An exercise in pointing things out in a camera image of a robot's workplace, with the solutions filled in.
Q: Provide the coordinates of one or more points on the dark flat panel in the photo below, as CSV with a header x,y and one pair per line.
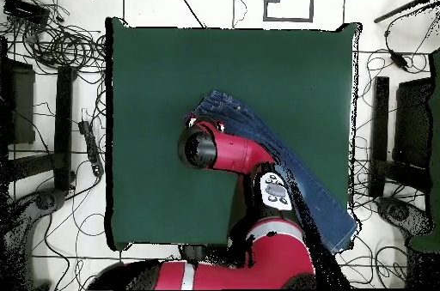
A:
x,y
22,105
412,119

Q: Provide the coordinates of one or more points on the blue denim jeans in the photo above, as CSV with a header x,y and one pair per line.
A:
x,y
319,198

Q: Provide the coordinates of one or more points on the dark wheeled stand base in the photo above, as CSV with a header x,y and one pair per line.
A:
x,y
398,212
44,200

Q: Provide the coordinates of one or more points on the black frame leg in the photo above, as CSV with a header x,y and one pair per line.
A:
x,y
381,126
63,126

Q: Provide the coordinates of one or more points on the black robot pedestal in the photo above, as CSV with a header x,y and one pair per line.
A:
x,y
196,253

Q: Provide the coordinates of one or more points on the black tripod pole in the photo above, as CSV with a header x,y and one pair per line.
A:
x,y
398,10

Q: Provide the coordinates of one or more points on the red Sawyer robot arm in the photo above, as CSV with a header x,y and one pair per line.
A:
x,y
233,153

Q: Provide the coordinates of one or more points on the dark green table cloth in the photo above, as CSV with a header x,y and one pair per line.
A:
x,y
436,133
292,64

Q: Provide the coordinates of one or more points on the black electronics box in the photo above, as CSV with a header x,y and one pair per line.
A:
x,y
24,9

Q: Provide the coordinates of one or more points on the black power strip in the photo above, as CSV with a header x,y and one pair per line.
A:
x,y
91,146

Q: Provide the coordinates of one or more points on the black power adapter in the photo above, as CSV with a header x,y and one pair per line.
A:
x,y
398,59

